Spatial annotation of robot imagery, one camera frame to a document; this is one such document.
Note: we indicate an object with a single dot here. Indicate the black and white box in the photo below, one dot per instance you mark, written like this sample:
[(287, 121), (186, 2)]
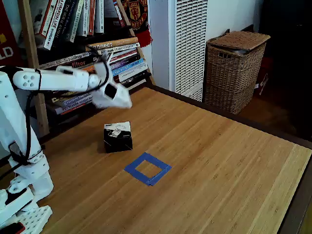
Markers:
[(118, 136)]

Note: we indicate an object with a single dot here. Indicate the black spine book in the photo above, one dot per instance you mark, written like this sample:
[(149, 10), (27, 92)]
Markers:
[(136, 79)]

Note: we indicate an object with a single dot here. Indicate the thick white spine book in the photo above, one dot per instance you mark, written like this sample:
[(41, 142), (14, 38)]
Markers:
[(134, 73)]

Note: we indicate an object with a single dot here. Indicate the lavender spine book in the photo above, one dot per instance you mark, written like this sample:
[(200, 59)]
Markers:
[(78, 100)]

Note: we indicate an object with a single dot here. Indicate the orange spine flat book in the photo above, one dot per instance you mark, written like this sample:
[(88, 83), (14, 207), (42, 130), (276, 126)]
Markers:
[(89, 68)]

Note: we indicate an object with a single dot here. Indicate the blue spine book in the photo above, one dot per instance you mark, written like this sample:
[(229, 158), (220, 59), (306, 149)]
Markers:
[(131, 66)]

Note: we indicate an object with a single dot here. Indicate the purple spine book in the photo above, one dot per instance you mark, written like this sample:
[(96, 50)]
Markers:
[(126, 63)]

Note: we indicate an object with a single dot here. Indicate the red white striped book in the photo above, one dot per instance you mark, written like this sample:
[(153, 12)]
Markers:
[(126, 54)]

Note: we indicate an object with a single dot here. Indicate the black no filter book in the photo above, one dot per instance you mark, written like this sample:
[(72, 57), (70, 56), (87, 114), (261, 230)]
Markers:
[(78, 64)]

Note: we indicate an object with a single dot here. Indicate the white Modern Romance book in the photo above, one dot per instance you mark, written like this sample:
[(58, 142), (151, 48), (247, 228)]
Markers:
[(124, 48)]

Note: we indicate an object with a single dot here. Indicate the tan Connect book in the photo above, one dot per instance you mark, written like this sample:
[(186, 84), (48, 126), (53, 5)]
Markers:
[(114, 44)]

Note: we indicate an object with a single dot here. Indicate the grey spine book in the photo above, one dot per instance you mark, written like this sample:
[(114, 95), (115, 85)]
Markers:
[(63, 61)]

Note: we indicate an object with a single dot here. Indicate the blue tape square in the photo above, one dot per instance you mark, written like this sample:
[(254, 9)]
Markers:
[(129, 169)]

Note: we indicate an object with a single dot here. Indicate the white spine upright book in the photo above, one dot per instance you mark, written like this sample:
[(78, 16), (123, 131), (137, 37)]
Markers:
[(99, 17)]

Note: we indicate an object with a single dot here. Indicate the narrow white book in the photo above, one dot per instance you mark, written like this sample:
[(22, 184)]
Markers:
[(85, 19)]

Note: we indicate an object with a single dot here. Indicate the orange spine upright book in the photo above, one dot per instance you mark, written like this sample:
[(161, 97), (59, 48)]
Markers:
[(91, 17)]

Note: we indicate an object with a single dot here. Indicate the thin red leaning book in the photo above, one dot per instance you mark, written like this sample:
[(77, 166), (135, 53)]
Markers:
[(119, 14)]

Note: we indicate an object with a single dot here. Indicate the green spine book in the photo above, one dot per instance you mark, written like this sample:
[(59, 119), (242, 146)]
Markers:
[(75, 22)]

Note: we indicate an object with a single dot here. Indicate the red football scarf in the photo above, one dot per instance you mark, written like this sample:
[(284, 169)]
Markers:
[(136, 14)]

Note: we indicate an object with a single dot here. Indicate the white louvered heater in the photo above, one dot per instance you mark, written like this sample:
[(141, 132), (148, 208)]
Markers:
[(190, 48)]

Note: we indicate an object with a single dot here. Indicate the wooden ladder bookshelf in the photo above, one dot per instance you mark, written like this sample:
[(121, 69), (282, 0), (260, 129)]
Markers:
[(33, 61)]

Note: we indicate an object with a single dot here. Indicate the black Moral Animal book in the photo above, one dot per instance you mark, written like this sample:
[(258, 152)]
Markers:
[(64, 22)]

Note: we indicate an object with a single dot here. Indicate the white Financial Life book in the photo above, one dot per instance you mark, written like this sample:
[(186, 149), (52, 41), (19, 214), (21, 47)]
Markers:
[(54, 26)]

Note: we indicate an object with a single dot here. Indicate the red spine book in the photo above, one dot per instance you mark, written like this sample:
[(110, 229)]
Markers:
[(47, 19)]

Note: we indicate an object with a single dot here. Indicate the wicker laundry basket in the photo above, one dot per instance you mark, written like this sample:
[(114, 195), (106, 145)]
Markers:
[(231, 73)]

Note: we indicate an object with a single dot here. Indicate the white perforated mounting plate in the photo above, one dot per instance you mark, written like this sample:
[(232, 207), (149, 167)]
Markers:
[(36, 219)]

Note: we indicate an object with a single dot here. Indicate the red bag white print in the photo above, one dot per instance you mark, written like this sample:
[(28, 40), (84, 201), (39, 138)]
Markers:
[(264, 73)]

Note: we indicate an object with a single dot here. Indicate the red black clamp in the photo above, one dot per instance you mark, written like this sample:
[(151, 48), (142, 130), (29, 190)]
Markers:
[(12, 229)]

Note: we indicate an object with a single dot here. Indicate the camera on white bracket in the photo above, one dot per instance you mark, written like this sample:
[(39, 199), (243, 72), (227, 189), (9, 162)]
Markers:
[(100, 70)]

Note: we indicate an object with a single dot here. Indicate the red yellow wall banner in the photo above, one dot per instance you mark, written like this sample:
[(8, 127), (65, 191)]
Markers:
[(7, 36)]

